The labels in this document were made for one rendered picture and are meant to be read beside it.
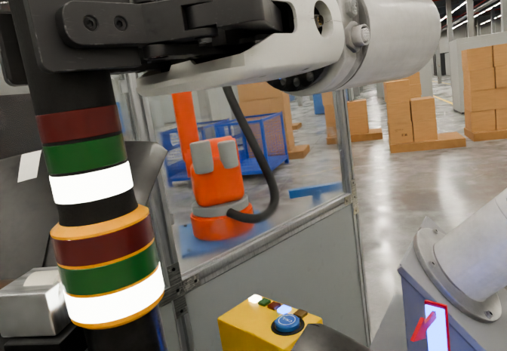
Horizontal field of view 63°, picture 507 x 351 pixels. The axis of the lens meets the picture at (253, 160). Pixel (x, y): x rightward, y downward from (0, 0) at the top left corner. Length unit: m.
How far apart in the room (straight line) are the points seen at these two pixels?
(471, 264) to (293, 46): 0.62
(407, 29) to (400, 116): 7.32
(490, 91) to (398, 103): 1.57
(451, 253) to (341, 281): 0.94
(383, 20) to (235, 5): 0.16
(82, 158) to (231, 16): 0.08
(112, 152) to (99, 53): 0.04
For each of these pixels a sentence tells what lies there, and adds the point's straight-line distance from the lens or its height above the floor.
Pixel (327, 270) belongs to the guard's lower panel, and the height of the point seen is 0.76.
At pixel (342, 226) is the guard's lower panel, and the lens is 1.64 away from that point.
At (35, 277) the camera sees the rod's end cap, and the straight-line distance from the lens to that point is 0.23.
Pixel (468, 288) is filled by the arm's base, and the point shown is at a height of 1.08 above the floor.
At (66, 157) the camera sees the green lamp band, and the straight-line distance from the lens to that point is 0.18.
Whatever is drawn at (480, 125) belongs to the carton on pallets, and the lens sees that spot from 8.30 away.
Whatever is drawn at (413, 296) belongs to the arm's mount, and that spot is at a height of 1.09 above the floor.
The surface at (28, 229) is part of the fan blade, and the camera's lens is 0.35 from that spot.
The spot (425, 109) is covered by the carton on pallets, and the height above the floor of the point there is 0.68.
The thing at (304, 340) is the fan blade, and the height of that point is 1.19.
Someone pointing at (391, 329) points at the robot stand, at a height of 0.93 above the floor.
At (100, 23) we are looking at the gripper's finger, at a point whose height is 1.49.
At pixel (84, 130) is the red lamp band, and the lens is 0.18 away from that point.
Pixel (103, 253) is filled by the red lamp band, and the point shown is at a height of 1.40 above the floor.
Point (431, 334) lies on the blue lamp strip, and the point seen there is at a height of 1.15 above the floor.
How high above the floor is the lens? 1.46
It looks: 10 degrees down
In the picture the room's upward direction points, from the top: 8 degrees counter-clockwise
